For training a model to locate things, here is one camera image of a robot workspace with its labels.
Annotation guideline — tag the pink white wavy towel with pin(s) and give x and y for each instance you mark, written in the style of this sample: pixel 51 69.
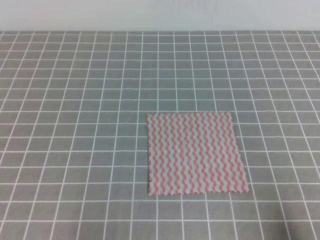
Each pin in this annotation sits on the pink white wavy towel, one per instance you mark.
pixel 193 153

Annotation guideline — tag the grey grid tablecloth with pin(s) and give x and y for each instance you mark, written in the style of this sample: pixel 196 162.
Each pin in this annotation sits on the grey grid tablecloth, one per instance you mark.
pixel 73 133

